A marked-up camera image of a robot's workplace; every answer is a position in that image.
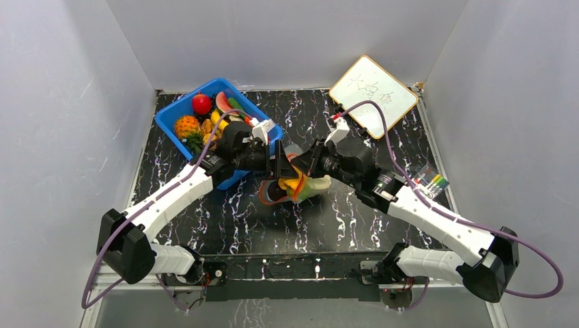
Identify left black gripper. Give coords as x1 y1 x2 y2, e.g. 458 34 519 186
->
233 140 297 180

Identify yellow toy bell pepper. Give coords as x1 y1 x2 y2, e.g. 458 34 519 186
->
278 166 308 204

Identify clear zip top bag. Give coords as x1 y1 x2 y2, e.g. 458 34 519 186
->
255 141 331 205

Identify dark toy plum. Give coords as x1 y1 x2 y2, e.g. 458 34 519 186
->
264 180 287 203

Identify green toy lettuce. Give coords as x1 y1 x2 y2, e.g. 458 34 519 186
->
295 175 331 202

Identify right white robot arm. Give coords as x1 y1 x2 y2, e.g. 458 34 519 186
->
290 137 519 303

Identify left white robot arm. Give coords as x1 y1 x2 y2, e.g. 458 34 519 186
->
97 120 297 284

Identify green toy cucumber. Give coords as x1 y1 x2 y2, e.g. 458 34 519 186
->
227 97 246 120

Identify toy banana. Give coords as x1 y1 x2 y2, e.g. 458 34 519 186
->
210 110 229 132

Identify toy watermelon slice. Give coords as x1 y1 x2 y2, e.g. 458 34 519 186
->
215 92 234 113

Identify white dry-erase board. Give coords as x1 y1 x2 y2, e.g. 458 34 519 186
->
328 55 419 128

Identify red toy pomegranate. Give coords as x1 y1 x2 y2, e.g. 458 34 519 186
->
191 92 212 115

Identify orange toy pineapple fruit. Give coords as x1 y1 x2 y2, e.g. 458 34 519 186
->
174 115 204 154

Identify pack of coloured markers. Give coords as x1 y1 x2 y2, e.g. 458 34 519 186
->
412 163 449 200

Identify blue plastic bin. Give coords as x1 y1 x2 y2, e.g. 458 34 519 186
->
155 79 282 194

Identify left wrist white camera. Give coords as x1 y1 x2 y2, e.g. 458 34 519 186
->
250 118 275 145

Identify wrist white camera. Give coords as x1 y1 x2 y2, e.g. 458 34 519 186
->
324 113 350 146
250 118 275 145

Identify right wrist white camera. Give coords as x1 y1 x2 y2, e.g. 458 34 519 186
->
324 113 350 146

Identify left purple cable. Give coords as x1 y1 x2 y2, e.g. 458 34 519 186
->
81 108 254 313

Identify purple cable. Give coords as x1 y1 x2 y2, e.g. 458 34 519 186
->
332 100 565 300
81 108 254 313

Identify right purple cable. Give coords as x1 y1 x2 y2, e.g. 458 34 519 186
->
332 100 565 300

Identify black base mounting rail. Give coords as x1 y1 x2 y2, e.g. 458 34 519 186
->
90 249 457 303

